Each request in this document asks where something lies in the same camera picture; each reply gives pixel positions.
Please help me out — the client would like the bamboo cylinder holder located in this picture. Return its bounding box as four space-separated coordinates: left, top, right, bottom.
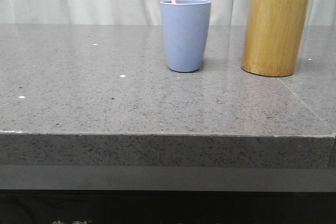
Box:
241 0 310 77

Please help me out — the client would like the blue plastic cup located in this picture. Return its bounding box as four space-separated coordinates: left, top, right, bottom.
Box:
160 0 212 72

